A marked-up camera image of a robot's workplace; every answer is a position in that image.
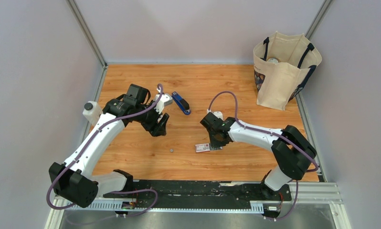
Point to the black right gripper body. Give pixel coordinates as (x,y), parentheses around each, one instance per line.
(214,142)

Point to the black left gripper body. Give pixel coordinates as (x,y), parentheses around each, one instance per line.
(148,119)

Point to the red white staple box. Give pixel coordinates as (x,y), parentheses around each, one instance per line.
(201,148)

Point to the dark blue stapler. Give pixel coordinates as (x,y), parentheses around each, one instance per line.
(181,103)

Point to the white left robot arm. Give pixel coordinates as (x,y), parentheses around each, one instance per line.
(73,182)

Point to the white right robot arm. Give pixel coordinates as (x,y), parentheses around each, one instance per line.
(292,151)

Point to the white bottle black cap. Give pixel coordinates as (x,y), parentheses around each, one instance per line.
(92,112)

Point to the object inside tote bag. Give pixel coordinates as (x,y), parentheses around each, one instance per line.
(273,60)

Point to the beige canvas tote bag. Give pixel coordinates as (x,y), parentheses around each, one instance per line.
(277,84)

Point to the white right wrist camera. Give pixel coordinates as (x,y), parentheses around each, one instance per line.
(218,114)

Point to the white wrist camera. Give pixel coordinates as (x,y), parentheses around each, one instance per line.
(218,114)
(164,101)

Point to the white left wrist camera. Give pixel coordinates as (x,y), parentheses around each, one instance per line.
(164,101)

